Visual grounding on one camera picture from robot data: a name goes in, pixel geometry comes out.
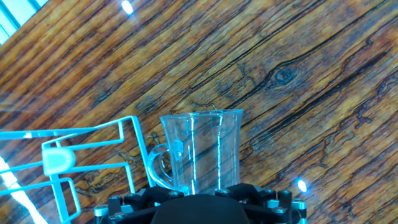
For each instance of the glossy wood grain mat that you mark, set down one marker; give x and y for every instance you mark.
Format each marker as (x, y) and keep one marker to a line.
(186, 46)

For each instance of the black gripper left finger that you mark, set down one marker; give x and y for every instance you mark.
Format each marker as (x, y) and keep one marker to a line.
(130, 208)

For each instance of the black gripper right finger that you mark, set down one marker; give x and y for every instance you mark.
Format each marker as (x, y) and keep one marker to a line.
(273, 208)

